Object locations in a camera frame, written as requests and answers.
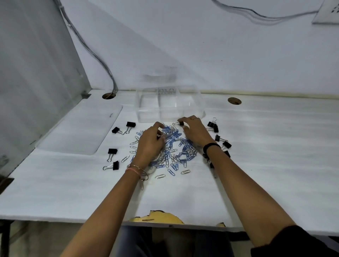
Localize person's right hand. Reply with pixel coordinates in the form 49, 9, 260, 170
177, 115, 220, 150

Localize person's left hand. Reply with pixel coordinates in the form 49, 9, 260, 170
131, 121, 167, 169

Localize person's left forearm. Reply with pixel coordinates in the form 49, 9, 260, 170
60, 163, 149, 257

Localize person's right forearm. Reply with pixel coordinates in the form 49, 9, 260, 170
204, 144, 296, 248

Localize clear plastic container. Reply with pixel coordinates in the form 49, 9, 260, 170
136, 85, 206, 124

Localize black wristband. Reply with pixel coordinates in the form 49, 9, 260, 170
203, 142, 221, 157

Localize pile of blue silver paper clips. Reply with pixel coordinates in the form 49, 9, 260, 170
121, 122, 199, 180

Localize gold bangle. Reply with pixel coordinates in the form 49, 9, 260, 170
127, 164, 149, 182

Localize pink wrist band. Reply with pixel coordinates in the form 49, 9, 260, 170
125, 167, 142, 179

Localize clear plastic lid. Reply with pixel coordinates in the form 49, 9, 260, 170
37, 103, 123, 156

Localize blue jeans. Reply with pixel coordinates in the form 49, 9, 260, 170
114, 226, 235, 257

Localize grey partition panel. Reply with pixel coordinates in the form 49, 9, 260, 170
0, 0, 92, 176

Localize black sleeve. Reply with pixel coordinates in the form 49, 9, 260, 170
250, 225, 339, 257

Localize grey cable bundle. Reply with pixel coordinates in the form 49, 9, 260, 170
53, 0, 118, 96

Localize black cable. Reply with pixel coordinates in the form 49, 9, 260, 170
211, 0, 319, 19

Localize white wall socket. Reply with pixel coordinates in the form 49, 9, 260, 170
312, 0, 339, 25

